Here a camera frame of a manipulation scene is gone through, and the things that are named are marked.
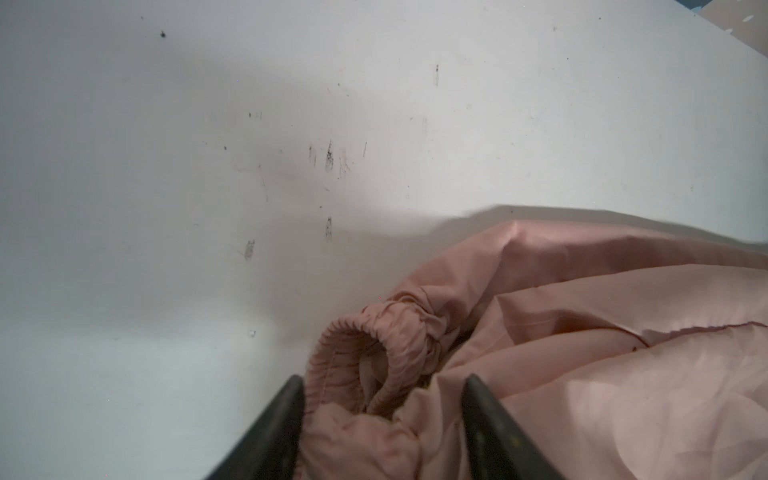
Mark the pink shorts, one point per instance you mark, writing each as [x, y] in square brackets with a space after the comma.
[622, 353]

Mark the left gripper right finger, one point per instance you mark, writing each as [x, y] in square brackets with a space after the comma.
[498, 448]

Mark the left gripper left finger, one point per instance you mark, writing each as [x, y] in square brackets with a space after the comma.
[270, 446]

